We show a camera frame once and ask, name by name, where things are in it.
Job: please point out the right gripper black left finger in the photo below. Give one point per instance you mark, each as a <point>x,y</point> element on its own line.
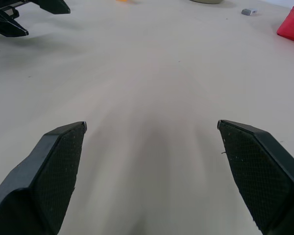
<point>44,176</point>

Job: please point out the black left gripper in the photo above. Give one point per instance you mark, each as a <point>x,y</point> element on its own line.
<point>9,9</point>

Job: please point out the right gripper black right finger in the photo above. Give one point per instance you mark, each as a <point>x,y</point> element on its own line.
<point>259,171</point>

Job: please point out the orange small object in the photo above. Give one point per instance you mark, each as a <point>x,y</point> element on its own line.
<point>125,1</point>

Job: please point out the red cloth bag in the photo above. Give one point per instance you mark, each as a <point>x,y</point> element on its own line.
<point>292,25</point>

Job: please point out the small grey white eraser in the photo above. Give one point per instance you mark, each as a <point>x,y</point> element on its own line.
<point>248,11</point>

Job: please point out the grey round object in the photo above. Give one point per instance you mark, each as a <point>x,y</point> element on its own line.
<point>205,1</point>

